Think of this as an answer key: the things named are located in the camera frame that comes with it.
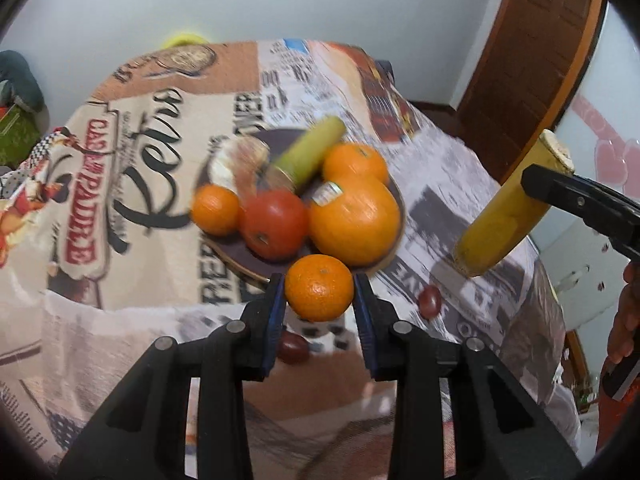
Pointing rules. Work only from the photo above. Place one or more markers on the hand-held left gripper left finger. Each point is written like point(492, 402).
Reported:
point(274, 310)

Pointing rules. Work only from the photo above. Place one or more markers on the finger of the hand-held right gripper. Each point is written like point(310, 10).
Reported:
point(580, 200)

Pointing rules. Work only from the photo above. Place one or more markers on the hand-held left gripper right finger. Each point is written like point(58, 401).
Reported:
point(364, 315)

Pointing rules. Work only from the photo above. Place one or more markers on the small tangerine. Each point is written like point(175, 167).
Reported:
point(319, 287)
point(216, 210)

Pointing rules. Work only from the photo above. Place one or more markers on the dark purple plate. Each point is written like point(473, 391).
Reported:
point(235, 256)

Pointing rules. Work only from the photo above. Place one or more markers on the yellow banana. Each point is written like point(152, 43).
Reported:
point(505, 210)

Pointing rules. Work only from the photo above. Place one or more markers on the large orange with sticker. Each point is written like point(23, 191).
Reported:
point(357, 225)

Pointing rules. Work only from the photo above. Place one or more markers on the pomelo wedge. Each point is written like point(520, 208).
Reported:
point(235, 160)

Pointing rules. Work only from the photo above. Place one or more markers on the medium orange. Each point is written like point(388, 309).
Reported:
point(355, 160)

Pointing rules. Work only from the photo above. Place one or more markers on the person's right hand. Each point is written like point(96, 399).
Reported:
point(627, 320)

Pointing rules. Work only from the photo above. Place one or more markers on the dark red cherry tomato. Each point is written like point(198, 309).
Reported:
point(292, 348)

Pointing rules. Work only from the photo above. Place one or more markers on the red grape right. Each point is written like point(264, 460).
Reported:
point(430, 301)

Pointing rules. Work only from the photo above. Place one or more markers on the white sliding wardrobe door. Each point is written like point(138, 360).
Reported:
point(600, 125)

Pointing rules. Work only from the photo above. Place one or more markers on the printed blanket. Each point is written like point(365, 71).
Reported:
point(150, 270)

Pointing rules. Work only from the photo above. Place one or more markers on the brown wooden door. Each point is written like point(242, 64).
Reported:
point(530, 50)

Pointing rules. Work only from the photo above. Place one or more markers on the black white checkered cloth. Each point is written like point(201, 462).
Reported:
point(42, 147)

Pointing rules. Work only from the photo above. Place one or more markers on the green storage box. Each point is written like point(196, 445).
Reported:
point(17, 135)

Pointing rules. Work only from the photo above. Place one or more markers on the grey plush toy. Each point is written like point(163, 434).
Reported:
point(17, 77)

